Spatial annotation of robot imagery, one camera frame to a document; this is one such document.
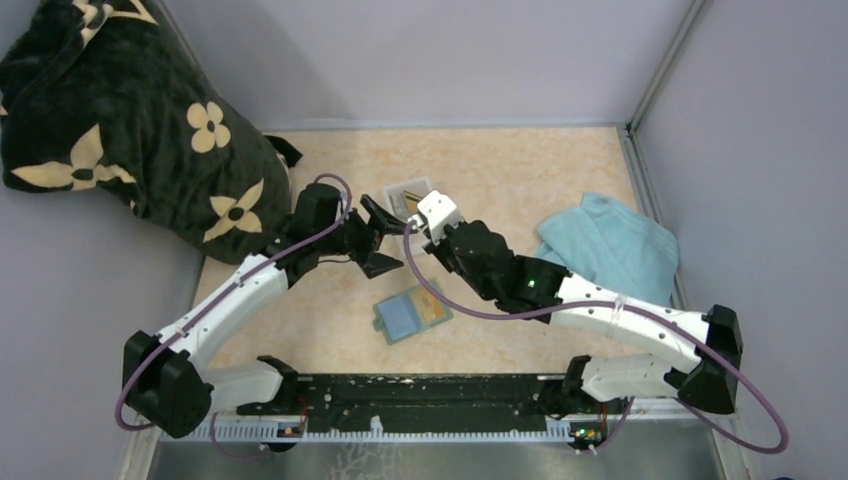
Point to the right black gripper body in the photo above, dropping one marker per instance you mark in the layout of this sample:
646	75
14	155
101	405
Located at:
444	252

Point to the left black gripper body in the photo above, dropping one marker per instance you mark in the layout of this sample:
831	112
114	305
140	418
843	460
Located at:
354	237

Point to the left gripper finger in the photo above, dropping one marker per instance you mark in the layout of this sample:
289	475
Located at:
381	220
375	264

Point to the translucent white plastic bin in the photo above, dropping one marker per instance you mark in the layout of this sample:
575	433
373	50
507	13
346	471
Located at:
419	185

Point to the yellow credit card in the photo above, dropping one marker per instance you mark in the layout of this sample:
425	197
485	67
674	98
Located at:
429	309

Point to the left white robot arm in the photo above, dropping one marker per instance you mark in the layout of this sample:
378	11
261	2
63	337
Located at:
212	344

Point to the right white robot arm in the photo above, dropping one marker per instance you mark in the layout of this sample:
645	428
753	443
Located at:
692	356

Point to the light blue towel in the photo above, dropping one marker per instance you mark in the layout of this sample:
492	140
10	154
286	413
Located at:
614	246

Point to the black floral blanket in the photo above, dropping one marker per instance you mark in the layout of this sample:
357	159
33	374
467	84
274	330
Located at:
100	95

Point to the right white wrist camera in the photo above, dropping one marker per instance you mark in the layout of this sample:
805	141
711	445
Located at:
434	213

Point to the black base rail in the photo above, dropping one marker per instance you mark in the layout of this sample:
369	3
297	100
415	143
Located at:
407	404

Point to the aluminium frame rail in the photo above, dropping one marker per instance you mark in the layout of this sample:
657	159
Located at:
581	431

